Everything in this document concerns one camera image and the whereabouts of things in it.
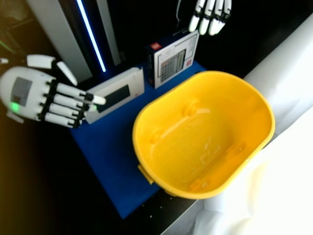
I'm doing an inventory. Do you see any white box with grey window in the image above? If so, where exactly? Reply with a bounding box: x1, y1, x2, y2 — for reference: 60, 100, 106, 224
85, 67, 145, 125

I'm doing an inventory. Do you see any calculator box navy and white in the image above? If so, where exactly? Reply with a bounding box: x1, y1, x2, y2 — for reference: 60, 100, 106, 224
144, 29, 200, 89

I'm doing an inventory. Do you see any yellow plastic bucket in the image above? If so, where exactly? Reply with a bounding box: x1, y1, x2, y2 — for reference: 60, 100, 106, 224
132, 70, 276, 199

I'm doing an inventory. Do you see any blue table cloth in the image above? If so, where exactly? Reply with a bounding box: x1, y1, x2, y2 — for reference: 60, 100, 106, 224
69, 60, 208, 219

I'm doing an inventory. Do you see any blue light strip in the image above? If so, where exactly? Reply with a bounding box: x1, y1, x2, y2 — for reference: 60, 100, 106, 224
76, 0, 107, 72

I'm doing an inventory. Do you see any grey robot body column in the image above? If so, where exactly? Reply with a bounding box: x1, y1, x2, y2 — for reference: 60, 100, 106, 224
25, 0, 122, 84

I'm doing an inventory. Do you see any white fabric sheet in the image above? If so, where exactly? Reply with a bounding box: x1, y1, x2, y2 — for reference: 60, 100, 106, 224
193, 12, 313, 235

